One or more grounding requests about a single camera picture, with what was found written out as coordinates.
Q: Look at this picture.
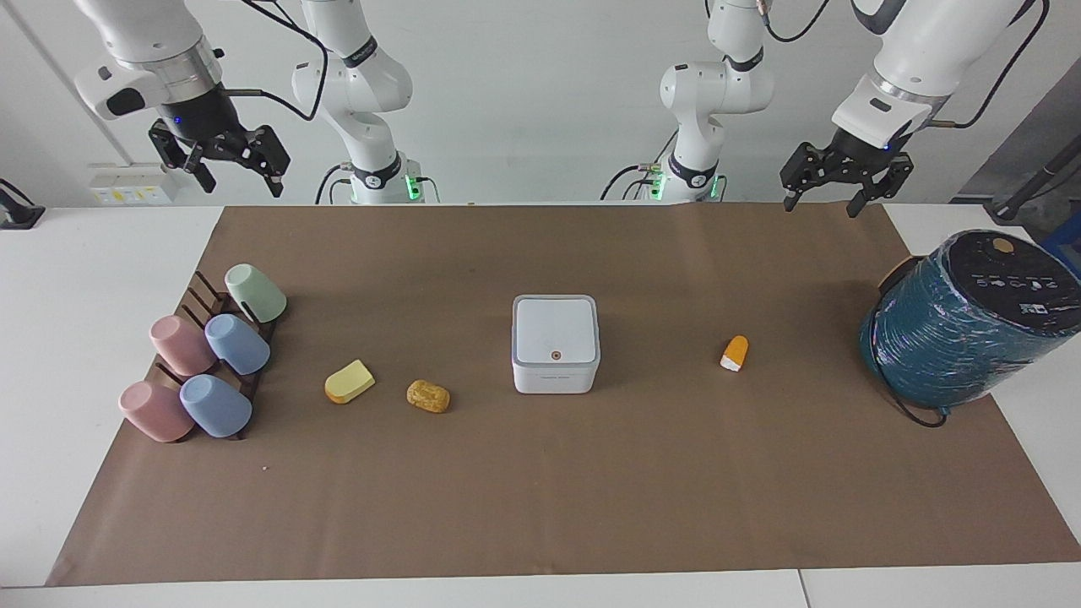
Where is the yellow sponge block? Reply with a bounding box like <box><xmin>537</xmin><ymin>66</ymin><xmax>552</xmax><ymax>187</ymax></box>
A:
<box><xmin>324</xmin><ymin>359</ymin><xmax>377</xmax><ymax>405</ymax></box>

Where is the brown wooden cup rack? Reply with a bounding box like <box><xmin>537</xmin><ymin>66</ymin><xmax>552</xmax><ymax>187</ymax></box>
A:
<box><xmin>152</xmin><ymin>270</ymin><xmax>280</xmax><ymax>442</ymax></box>

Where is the pink cup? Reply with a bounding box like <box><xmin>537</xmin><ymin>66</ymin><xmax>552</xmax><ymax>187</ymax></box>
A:
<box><xmin>149</xmin><ymin>315</ymin><xmax>219</xmax><ymax>377</ymax></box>
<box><xmin>118</xmin><ymin>381</ymin><xmax>197</xmax><ymax>443</ymax></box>

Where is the brown crumbly cookie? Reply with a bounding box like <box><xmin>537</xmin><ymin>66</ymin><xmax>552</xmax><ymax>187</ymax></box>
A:
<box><xmin>406</xmin><ymin>379</ymin><xmax>451</xmax><ymax>415</ymax></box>

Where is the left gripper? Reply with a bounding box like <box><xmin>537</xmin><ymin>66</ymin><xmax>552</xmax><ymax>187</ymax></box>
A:
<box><xmin>779</xmin><ymin>128</ymin><xmax>916</xmax><ymax>219</ymax></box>

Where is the white square bin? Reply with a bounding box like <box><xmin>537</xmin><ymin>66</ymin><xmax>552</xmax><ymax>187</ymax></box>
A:
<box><xmin>511</xmin><ymin>294</ymin><xmax>602</xmax><ymax>395</ymax></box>

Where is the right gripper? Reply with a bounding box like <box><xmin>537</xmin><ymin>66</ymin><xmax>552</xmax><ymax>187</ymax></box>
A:
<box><xmin>149</xmin><ymin>83</ymin><xmax>293</xmax><ymax>199</ymax></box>

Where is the black stand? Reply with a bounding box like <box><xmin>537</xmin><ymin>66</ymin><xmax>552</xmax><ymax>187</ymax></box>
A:
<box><xmin>0</xmin><ymin>178</ymin><xmax>46</xmax><ymax>230</ymax></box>
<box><xmin>991</xmin><ymin>139</ymin><xmax>1081</xmax><ymax>223</ymax></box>

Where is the black cable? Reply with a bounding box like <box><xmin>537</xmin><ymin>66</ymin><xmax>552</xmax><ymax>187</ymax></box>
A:
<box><xmin>929</xmin><ymin>0</ymin><xmax>1053</xmax><ymax>131</ymax></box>
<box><xmin>756</xmin><ymin>0</ymin><xmax>834</xmax><ymax>44</ymax></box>
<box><xmin>314</xmin><ymin>163</ymin><xmax>355</xmax><ymax>206</ymax></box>
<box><xmin>221</xmin><ymin>0</ymin><xmax>329</xmax><ymax>122</ymax></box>
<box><xmin>873</xmin><ymin>253</ymin><xmax>952</xmax><ymax>429</ymax></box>
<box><xmin>600</xmin><ymin>164</ymin><xmax>665</xmax><ymax>203</ymax></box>

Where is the teal cord spool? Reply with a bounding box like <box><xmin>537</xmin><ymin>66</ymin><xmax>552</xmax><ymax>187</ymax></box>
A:
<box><xmin>860</xmin><ymin>229</ymin><xmax>1081</xmax><ymax>411</ymax></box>

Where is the green cup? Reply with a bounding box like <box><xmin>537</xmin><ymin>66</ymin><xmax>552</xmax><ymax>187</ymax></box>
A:
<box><xmin>225</xmin><ymin>263</ymin><xmax>288</xmax><ymax>324</ymax></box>

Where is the white wall socket strip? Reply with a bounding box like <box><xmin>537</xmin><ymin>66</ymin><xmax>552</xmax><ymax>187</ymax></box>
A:
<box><xmin>89</xmin><ymin>164</ymin><xmax>181</xmax><ymax>208</ymax></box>

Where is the blue cup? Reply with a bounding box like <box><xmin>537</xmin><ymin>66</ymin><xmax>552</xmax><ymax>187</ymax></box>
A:
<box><xmin>179</xmin><ymin>374</ymin><xmax>253</xmax><ymax>439</ymax></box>
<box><xmin>204</xmin><ymin>313</ymin><xmax>272</xmax><ymax>376</ymax></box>

